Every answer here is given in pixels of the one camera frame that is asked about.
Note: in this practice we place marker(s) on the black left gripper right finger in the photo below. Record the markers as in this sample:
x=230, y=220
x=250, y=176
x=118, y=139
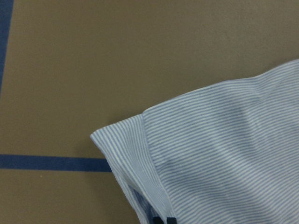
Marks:
x=170, y=220

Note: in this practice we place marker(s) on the blue striped button shirt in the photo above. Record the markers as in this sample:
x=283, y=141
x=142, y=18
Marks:
x=227, y=153

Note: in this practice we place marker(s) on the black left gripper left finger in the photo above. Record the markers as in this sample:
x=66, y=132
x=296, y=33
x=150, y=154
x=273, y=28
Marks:
x=157, y=220

